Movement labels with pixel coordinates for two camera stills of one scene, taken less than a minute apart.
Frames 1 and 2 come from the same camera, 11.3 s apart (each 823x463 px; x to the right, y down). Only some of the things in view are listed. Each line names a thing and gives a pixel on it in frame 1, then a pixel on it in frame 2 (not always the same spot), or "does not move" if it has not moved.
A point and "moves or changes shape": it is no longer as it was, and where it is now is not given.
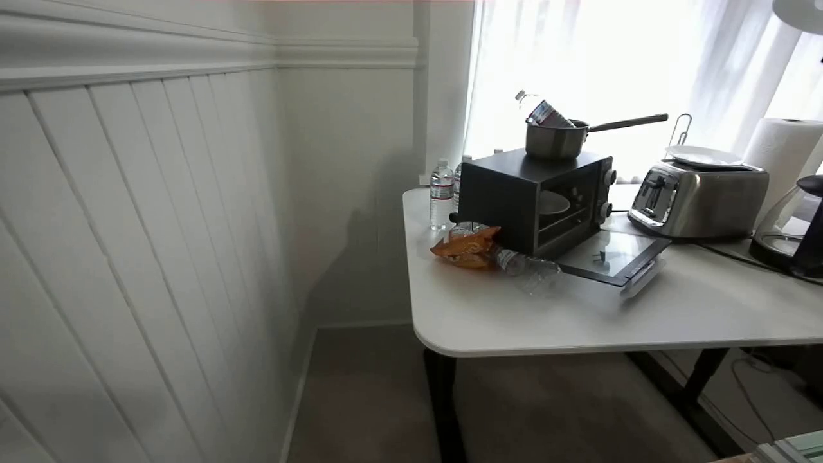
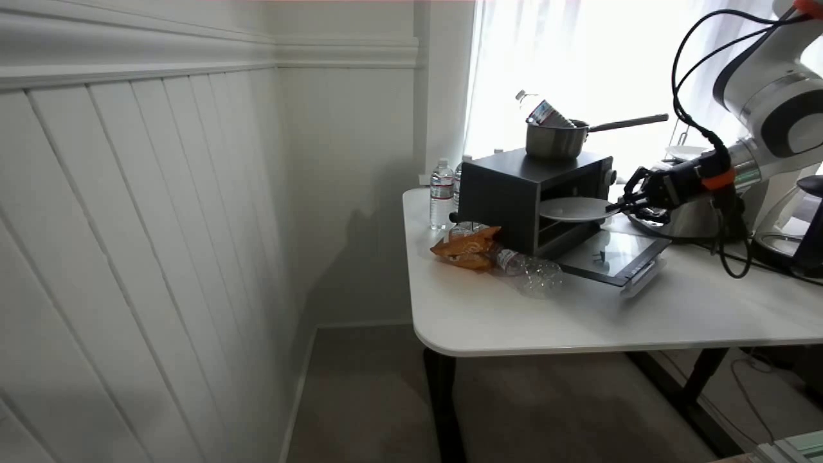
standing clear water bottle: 442,208 does not move
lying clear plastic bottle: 532,271 does not move
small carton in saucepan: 546,116 does not move
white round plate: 550,201 moves or changes shape
